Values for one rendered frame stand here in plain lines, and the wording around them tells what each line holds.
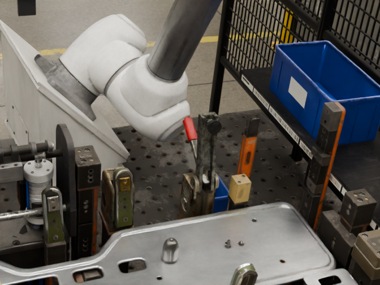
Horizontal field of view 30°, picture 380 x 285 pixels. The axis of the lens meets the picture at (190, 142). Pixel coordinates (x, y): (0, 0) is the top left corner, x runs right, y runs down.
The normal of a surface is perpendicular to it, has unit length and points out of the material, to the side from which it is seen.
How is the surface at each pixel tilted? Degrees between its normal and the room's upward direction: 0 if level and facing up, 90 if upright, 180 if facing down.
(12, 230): 0
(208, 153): 81
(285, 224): 0
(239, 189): 90
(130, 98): 87
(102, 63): 57
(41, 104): 90
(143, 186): 0
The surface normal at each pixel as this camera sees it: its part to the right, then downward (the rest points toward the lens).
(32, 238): 0.10, -0.83
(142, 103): -0.51, 0.44
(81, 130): 0.45, 0.53
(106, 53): -0.15, -0.14
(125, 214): 0.38, 0.36
